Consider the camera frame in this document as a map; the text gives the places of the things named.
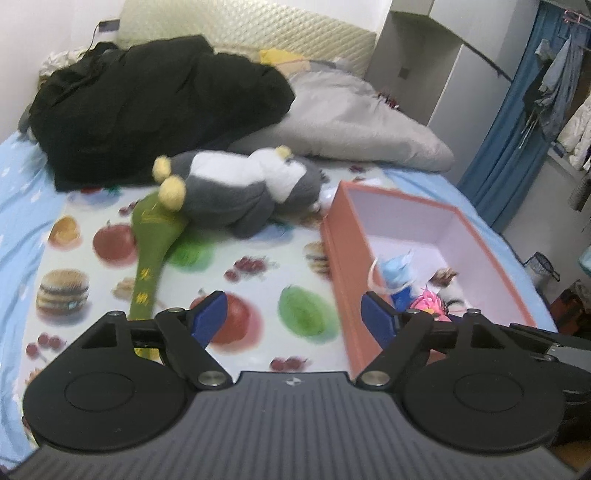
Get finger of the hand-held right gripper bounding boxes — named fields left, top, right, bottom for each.
left=508, top=323, right=591, bottom=359

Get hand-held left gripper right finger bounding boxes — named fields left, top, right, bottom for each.
left=355, top=291, right=512, bottom=392

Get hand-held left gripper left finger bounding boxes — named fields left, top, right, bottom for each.
left=81, top=291, right=234, bottom=392

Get blue printed plastic bag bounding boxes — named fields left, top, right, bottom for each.
left=392, top=282, right=416, bottom=311

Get blue face mask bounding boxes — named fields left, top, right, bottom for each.
left=369, top=249, right=416, bottom=308

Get pink feather bird toy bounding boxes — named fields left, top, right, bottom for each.
left=410, top=284, right=451, bottom=319

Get orange cardboard box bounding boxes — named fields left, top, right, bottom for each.
left=321, top=181, right=557, bottom=377

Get dark brown bag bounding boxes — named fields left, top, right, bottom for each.
left=549, top=279, right=591, bottom=335

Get small waste bin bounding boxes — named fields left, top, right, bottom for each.
left=522, top=251, right=560, bottom=283

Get fruit printed mat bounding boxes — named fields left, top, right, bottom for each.
left=21, top=164, right=393, bottom=418

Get green plush massage stick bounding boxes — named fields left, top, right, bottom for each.
left=128, top=187, right=194, bottom=361

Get grey penguin plush toy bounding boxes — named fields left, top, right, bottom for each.
left=152, top=145, right=326, bottom=238

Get blue curtain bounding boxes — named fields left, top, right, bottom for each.
left=457, top=0, right=573, bottom=222

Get white hanging jacket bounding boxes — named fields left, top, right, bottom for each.
left=556, top=97, right=591, bottom=171

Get light blue bed sheet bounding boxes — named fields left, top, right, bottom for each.
left=0, top=134, right=550, bottom=416

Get black padded jacket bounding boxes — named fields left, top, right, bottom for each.
left=28, top=36, right=296, bottom=192

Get white wardrobe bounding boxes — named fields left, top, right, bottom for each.
left=365, top=0, right=543, bottom=185

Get hanging denim clothes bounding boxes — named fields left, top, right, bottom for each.
left=522, top=34, right=587, bottom=141

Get grey cushion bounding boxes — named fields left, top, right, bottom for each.
left=17, top=102, right=38, bottom=139

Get yellow pillow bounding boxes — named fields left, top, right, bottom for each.
left=259, top=47, right=308, bottom=65

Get cream quilted headboard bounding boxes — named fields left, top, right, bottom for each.
left=117, top=0, right=375, bottom=81

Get white crumpled clothes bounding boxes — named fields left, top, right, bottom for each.
left=39, top=50, right=81, bottom=77

